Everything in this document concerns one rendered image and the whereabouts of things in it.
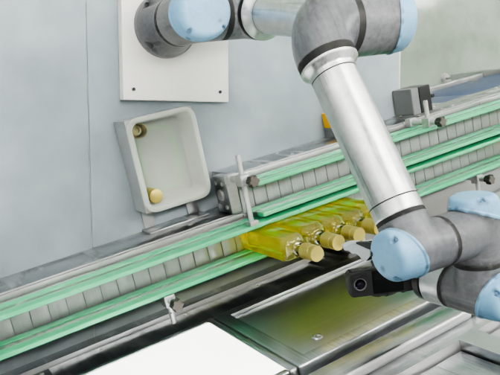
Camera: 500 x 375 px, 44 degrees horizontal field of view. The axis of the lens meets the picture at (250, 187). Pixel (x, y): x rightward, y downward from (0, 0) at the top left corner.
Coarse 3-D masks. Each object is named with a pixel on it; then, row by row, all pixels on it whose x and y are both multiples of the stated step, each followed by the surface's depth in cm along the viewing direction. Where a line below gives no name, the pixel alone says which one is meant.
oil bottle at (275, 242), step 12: (264, 228) 144; (276, 228) 142; (252, 240) 145; (264, 240) 140; (276, 240) 135; (288, 240) 133; (300, 240) 134; (264, 252) 141; (276, 252) 137; (288, 252) 133
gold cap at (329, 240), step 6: (324, 234) 132; (330, 234) 131; (336, 234) 130; (324, 240) 132; (330, 240) 130; (336, 240) 130; (342, 240) 130; (324, 246) 132; (330, 246) 130; (336, 246) 130
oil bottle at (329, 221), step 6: (294, 216) 149; (300, 216) 147; (306, 216) 146; (312, 216) 145; (318, 216) 144; (324, 216) 143; (330, 216) 142; (336, 216) 141; (324, 222) 139; (330, 222) 138; (336, 222) 138; (342, 222) 139; (324, 228) 139; (330, 228) 138
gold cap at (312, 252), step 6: (300, 246) 130; (306, 246) 129; (312, 246) 127; (318, 246) 128; (300, 252) 130; (306, 252) 128; (312, 252) 127; (318, 252) 128; (306, 258) 129; (312, 258) 127; (318, 258) 128
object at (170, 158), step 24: (144, 120) 140; (168, 120) 151; (192, 120) 146; (144, 144) 148; (168, 144) 151; (192, 144) 149; (144, 168) 148; (168, 168) 152; (192, 168) 153; (144, 192) 141; (168, 192) 152; (192, 192) 151
